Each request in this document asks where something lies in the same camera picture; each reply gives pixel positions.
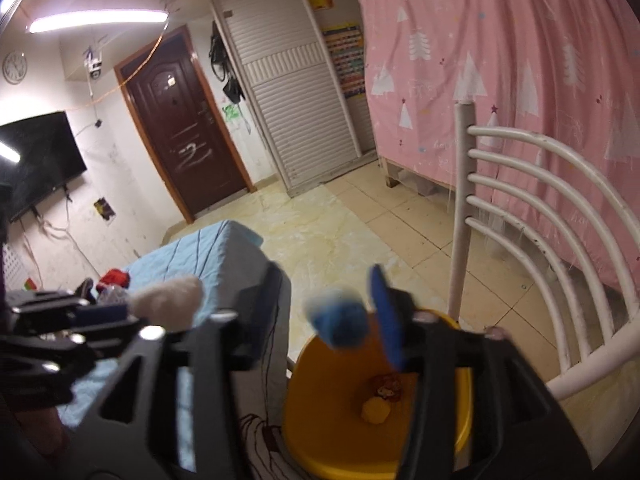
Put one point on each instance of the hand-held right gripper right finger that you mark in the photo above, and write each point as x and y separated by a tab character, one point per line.
387	325

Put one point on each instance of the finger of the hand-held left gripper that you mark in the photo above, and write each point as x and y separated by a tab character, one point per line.
100	338
102	313

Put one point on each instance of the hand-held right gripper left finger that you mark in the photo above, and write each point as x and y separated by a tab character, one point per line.
250	320

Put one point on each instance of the red knitted pouch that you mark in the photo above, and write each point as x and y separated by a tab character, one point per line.
115	279

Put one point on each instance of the blue fluffy ball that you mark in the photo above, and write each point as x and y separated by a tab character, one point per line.
340	325

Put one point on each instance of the white fluffy ball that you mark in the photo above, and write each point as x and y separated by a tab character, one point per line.
167	302

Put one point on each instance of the yellow plastic bin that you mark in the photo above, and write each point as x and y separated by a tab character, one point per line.
325	410

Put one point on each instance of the red snack wrapper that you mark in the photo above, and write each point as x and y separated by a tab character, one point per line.
387	387

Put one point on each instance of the red green striped card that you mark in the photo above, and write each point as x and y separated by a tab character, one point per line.
31	284

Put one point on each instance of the light blue striped sheet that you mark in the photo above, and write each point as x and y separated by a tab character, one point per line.
200	255

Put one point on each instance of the yellow ball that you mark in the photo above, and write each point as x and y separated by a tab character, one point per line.
375	410

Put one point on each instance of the white perforated panel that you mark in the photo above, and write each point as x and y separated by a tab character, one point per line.
12	265

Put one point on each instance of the white printed cloth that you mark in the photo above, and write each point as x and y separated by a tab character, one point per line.
260	440

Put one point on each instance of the white metal chair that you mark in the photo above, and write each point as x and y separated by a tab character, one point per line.
462	185

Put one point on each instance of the dark brown door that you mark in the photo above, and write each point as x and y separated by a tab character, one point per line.
185	125

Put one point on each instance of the small black hanging bag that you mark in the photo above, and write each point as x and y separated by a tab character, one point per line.
233	89

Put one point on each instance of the white louvred wardrobe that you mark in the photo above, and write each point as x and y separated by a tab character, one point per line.
290	85

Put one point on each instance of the large black hanging bag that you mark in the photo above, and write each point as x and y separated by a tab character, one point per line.
217	52

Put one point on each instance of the pink tree print curtain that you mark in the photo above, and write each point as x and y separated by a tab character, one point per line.
500	60

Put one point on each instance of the ceiling tube light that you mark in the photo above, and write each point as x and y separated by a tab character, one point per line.
100	20

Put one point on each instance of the dark wall sticker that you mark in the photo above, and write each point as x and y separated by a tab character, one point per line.
104	209

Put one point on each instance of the wooden bed frame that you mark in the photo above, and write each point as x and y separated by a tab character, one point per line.
387	175

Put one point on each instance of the black wall television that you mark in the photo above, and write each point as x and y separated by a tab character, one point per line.
35	160

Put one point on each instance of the white security camera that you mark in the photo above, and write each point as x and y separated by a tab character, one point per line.
94	66

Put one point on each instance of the round wall clock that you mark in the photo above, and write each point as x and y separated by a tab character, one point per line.
15	67

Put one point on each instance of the colourful wall chart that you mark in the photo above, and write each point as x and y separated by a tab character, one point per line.
345	60

